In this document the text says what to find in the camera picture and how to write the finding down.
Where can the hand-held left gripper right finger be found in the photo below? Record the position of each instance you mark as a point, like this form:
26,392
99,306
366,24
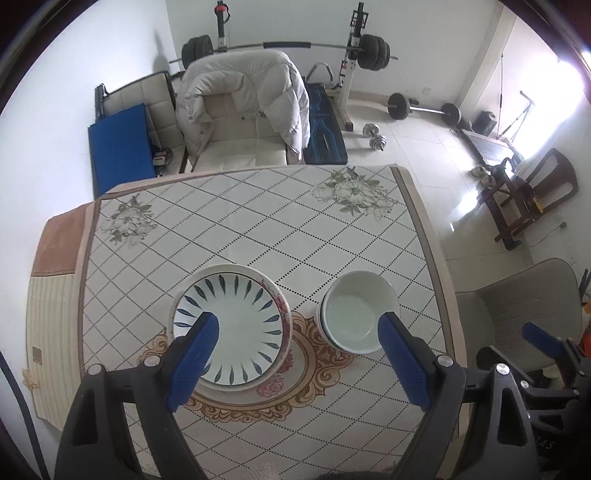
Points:
406,360

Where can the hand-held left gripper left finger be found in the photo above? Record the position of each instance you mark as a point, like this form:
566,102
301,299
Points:
196,364

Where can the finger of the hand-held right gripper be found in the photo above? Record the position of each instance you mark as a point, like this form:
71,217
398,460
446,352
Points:
540,337

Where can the white plate with blue leaves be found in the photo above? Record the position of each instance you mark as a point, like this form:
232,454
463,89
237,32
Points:
244,332

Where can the plain white bowl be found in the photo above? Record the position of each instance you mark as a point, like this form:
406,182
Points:
355,309

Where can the white bowl with dark rim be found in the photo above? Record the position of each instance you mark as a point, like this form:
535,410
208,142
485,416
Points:
322,329

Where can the white plate with pink flowers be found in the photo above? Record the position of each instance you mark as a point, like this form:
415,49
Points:
286,323

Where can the long barbell with black plates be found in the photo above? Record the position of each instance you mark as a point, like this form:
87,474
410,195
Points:
281,45

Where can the grey upholstered chair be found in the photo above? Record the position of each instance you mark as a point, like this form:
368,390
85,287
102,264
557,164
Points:
521,295

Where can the floral checked tablecloth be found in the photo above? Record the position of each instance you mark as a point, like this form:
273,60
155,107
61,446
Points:
277,230

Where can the dark wooden chair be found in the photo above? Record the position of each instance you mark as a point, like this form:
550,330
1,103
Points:
556,180

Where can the white shoe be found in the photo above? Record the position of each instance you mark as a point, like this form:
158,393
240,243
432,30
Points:
486,181
477,171

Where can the brown wooden bench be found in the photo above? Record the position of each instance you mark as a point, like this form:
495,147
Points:
485,145

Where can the black speaker box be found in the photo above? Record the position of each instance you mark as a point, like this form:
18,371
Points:
486,123

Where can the chrome dumbbell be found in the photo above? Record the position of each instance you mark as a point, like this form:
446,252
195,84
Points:
374,136

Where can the cream leather sofa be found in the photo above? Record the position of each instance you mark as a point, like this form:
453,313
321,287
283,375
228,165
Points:
235,138

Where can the blue folding mat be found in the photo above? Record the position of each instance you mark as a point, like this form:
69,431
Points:
120,147

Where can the black weight bench pad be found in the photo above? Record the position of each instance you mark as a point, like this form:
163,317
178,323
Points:
325,129

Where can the short black barbell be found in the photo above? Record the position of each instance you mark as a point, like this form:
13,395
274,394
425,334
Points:
398,106

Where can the white puffer jacket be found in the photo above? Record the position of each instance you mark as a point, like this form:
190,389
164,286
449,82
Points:
240,74

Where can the white bench press rack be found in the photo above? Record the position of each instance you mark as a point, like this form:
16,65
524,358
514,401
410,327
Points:
354,27

